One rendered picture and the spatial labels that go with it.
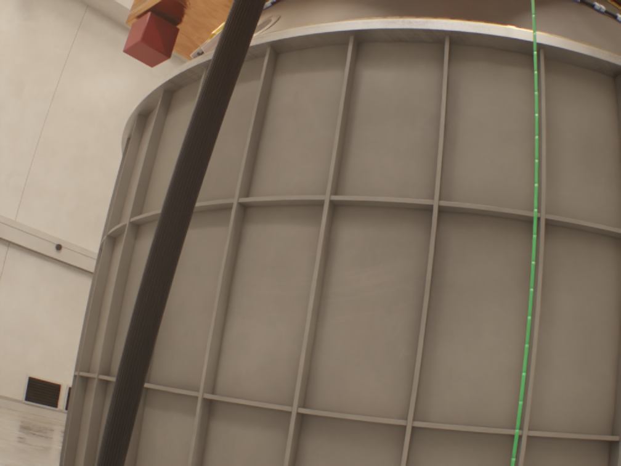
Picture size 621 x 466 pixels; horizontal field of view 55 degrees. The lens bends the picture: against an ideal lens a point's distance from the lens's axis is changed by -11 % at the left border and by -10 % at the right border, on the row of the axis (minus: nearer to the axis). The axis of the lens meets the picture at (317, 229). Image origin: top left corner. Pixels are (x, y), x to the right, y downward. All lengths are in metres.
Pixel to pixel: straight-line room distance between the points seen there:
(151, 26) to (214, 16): 0.24
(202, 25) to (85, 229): 4.38
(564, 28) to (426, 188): 0.56
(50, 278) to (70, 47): 2.38
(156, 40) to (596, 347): 1.88
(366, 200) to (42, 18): 6.01
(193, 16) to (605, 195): 1.70
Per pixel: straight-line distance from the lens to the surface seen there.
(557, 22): 1.55
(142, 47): 2.47
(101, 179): 6.84
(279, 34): 1.42
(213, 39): 1.78
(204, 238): 1.35
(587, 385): 1.18
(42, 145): 6.57
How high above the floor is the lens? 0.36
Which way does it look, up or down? 18 degrees up
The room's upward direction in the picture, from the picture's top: 9 degrees clockwise
